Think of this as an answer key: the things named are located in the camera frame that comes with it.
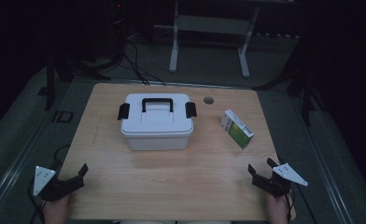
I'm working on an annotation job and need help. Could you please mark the person's left hand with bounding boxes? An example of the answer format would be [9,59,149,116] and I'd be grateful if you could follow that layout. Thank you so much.
[43,195,71,224]

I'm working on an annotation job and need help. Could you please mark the white metal stand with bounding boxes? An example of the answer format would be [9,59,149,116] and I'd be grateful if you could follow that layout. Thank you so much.
[169,0,260,78]

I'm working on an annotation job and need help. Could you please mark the person's beige clothing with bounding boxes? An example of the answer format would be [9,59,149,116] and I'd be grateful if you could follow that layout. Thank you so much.
[112,219,232,224]

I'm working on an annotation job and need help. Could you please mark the white storage box black handle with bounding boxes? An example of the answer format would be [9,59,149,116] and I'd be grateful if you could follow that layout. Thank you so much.
[117,92,198,152]

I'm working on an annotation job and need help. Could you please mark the green and white medicine box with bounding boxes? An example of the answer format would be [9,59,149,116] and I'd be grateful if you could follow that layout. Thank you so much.
[219,108,255,150]

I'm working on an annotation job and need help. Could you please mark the black floor cables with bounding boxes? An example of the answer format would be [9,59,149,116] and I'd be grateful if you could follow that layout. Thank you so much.
[121,40,166,87]

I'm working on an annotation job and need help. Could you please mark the black stand with long legs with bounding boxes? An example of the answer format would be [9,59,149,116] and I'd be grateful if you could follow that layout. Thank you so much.
[252,31,320,126]
[37,52,110,111]

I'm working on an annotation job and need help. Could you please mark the person's right hand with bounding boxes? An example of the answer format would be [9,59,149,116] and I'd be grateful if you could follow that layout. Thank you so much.
[266,194,289,224]

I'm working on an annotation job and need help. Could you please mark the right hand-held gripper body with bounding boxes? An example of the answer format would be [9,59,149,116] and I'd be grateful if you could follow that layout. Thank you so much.
[250,162,309,198]

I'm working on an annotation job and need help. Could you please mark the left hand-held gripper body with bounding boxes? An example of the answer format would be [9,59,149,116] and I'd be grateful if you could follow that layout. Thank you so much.
[32,165,86,202]

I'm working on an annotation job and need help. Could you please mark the dark equipment rack red light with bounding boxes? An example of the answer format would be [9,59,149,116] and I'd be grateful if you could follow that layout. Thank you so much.
[108,0,130,59]

